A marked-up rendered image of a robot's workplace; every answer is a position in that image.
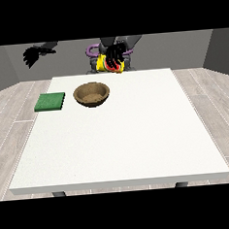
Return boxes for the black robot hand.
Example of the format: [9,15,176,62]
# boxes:
[104,41,129,72]
[21,44,58,70]

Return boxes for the yellow cup with melon print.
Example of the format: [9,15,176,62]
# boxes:
[94,50,127,76]

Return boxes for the brown wooden bowl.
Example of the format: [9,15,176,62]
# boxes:
[71,80,112,109]

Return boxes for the green square pad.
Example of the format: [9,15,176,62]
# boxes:
[32,91,67,113]

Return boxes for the grey robot trunk purple rings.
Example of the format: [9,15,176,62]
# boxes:
[83,35,138,76]

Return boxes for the dark table leg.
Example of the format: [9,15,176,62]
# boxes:
[174,180,190,188]
[51,190,67,198]

